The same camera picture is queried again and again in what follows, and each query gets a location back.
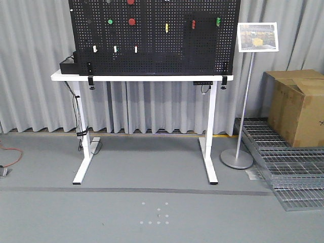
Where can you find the green toggle switch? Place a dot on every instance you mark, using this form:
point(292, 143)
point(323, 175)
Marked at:
point(218, 21)

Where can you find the grey curtain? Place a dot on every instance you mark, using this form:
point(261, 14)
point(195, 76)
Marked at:
point(37, 35)

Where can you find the left black table clamp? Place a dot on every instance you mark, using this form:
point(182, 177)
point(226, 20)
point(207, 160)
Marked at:
point(90, 76)

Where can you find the white height-adjustable table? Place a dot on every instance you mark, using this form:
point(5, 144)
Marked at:
point(90, 145)

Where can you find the black box on table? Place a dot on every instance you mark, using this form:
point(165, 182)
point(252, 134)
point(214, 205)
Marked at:
point(70, 64)

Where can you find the floor outlet box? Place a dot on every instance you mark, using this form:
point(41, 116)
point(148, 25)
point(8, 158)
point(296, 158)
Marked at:
point(4, 171)

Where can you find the black table clamp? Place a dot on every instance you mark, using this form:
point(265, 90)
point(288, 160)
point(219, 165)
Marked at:
point(224, 75)
point(90, 76)

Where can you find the white rocker switch left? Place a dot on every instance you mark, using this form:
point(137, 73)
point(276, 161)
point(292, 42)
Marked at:
point(95, 49)

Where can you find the metal floor grating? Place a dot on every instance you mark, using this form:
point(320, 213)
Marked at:
point(294, 174)

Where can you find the silver sign stand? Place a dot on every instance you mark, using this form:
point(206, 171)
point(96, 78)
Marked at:
point(254, 37)

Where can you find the black perforated pegboard panel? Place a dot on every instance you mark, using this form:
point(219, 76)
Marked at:
point(181, 51)

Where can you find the right black table clamp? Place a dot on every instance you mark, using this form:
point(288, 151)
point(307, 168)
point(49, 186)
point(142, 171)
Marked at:
point(224, 75)

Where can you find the table height controller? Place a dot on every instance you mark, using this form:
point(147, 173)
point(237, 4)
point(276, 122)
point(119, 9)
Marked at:
point(203, 83)

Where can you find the cardboard box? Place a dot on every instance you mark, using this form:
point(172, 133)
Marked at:
point(296, 112)

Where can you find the lower red mushroom button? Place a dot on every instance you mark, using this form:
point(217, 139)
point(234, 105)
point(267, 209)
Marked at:
point(132, 21)

